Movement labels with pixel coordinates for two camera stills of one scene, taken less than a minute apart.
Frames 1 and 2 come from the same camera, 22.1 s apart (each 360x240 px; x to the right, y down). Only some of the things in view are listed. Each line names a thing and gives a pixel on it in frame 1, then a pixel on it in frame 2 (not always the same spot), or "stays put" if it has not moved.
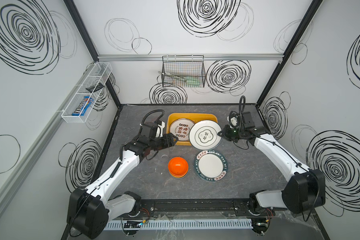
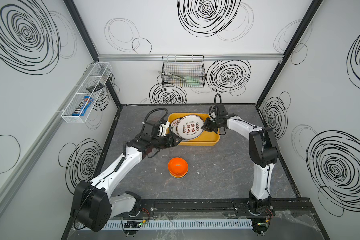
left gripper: [166, 141] stays put
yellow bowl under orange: [180, 176] stays put
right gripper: [228, 133] → [211, 124]
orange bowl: [178, 166] stays put
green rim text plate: [210, 165] → [174, 125]
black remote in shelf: [98, 86] stays put
